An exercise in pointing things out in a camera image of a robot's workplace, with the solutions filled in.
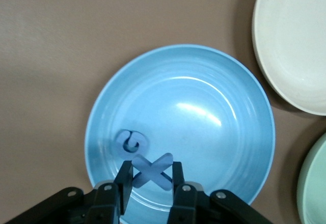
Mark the blue capital letter G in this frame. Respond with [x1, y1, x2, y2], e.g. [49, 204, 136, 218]
[116, 129, 149, 160]

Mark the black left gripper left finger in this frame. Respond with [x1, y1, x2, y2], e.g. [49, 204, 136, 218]
[5, 159, 134, 224]

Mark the pale green plate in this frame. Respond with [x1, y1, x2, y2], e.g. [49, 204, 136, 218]
[296, 132, 326, 224]

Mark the blue letter X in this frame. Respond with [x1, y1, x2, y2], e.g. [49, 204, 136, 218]
[132, 152, 176, 191]

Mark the pale beige plate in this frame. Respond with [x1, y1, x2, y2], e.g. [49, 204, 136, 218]
[252, 0, 326, 117]

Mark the blue plate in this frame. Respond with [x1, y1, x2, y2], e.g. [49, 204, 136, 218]
[84, 44, 276, 212]

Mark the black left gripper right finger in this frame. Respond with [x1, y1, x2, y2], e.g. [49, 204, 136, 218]
[167, 161, 275, 224]

